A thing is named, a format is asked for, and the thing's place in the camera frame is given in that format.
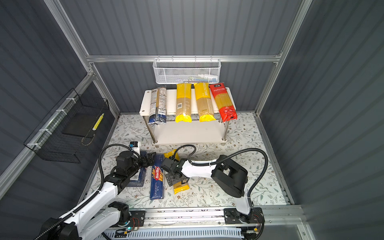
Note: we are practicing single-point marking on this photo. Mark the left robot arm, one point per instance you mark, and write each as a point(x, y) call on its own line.
point(90, 204)

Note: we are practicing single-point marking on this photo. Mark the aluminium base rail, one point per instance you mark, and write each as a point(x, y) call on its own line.
point(214, 217)

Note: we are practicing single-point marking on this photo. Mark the yellow marker pen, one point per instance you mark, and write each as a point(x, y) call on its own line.
point(97, 123)

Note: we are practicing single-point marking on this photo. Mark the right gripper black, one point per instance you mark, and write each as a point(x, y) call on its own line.
point(170, 179)

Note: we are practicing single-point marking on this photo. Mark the white two-tier shelf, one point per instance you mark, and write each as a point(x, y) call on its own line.
point(172, 133)

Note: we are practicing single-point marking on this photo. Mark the yellow Pastatime spaghetti bag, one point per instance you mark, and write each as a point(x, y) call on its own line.
point(182, 185)

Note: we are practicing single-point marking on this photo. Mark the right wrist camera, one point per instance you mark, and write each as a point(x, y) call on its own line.
point(170, 165)

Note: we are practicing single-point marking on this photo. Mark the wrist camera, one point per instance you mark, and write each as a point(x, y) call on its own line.
point(135, 146)
point(170, 165)

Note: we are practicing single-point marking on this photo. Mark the yellow spaghetti bag label up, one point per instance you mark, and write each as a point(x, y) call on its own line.
point(184, 95)

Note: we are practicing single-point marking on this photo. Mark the floral table mat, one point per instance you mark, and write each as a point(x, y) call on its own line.
point(244, 144)

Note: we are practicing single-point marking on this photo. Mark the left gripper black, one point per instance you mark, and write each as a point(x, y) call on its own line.
point(146, 164)

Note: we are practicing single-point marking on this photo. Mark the blue Barilla spaghetti box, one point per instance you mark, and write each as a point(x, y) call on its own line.
point(157, 178)

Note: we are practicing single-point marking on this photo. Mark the black wire basket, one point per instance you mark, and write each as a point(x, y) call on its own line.
point(67, 134)

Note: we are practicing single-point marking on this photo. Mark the red spaghetti bag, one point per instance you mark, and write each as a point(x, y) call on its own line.
point(224, 103)

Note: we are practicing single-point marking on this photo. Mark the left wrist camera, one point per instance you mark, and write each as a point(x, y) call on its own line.
point(135, 146)

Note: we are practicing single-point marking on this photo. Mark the pens in white basket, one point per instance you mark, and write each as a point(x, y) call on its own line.
point(202, 78)

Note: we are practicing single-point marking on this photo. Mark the dark blue pasta box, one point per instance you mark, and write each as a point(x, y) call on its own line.
point(138, 179)

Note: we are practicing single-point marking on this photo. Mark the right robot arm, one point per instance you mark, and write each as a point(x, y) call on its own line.
point(229, 175)

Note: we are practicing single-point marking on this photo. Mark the white wire mesh basket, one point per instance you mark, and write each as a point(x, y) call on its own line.
point(167, 72)

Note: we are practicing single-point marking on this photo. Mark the clear blue spaghetti bag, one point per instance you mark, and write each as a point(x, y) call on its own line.
point(158, 110)

